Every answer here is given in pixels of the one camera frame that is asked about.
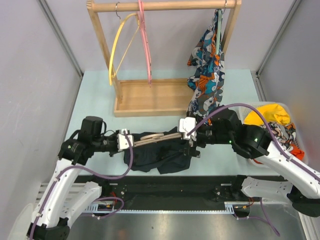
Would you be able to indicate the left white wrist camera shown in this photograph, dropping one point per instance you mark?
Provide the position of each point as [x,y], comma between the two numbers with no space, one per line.
[124,140]

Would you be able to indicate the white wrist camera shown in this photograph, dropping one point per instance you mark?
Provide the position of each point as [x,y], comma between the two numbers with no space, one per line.
[185,126]
[124,140]

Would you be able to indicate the pink plastic hanger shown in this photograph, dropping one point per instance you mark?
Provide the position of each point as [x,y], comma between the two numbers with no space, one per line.
[145,41]

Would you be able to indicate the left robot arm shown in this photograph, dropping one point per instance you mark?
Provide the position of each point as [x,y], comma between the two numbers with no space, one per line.
[54,216]

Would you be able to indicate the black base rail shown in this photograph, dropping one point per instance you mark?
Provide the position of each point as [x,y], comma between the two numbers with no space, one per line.
[169,194]

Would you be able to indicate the colourful patterned shorts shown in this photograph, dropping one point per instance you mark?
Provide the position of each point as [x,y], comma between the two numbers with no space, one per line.
[207,83]

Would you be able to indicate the wooden clothes rack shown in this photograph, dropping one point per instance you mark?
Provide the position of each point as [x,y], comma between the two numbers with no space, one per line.
[165,97]

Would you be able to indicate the patterned garment in basket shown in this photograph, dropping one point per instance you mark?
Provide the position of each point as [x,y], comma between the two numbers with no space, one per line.
[285,134]

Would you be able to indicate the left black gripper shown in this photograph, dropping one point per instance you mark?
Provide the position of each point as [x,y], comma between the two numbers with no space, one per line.
[111,152]

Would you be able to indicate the white laundry basket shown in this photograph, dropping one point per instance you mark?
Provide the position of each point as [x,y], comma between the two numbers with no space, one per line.
[244,111]

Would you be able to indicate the dark navy shorts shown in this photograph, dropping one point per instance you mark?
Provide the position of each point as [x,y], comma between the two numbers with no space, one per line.
[166,156]

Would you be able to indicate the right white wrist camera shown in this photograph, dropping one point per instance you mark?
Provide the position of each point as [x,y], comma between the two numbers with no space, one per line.
[185,126]

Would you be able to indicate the yellow garment in basket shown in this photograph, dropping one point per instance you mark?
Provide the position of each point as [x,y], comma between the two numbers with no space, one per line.
[271,112]

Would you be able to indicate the mint green hanger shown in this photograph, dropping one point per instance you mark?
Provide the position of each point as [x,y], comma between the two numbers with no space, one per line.
[219,27]

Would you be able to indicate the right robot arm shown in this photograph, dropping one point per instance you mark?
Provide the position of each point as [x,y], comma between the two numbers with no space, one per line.
[301,185]

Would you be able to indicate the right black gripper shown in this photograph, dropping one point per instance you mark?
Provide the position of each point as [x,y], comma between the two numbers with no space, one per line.
[192,150]

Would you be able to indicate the orange garment in basket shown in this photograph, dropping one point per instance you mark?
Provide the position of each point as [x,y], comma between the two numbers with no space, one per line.
[298,153]

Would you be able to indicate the beige plastic hanger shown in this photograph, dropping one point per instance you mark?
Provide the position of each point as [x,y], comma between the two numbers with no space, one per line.
[156,137]

